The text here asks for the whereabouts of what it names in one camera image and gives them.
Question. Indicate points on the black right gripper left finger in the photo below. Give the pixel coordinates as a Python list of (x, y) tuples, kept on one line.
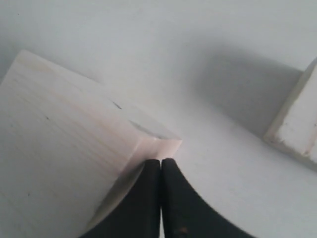
[(138, 214)]

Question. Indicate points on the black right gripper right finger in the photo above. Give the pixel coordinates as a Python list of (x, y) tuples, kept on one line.
[(185, 214)]

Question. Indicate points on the large natural wooden cube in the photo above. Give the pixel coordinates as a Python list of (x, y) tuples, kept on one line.
[(69, 150)]

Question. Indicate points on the small pale wooden cube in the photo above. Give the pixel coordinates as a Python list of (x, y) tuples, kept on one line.
[(294, 129)]

